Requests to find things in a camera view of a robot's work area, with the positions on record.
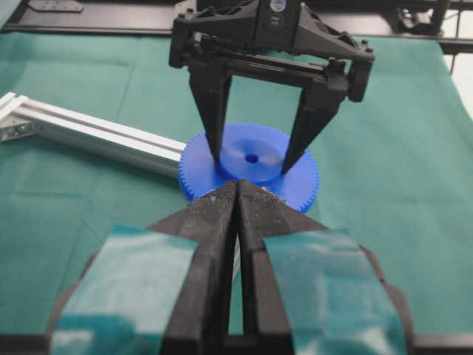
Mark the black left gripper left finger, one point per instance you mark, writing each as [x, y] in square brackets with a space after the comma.
[159, 290]

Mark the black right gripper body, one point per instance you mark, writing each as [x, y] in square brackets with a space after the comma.
[285, 26]

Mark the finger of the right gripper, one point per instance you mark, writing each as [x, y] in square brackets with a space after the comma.
[318, 104]
[210, 84]

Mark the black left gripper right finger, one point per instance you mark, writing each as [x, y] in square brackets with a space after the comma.
[315, 288]

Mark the blue plastic gear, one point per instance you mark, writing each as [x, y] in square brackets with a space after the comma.
[254, 153]

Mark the green table cloth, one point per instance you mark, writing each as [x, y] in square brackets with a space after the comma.
[396, 170]

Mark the black table edge rail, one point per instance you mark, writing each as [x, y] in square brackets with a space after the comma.
[409, 19]

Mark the aluminium extrusion frame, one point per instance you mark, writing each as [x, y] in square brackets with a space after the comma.
[22, 117]

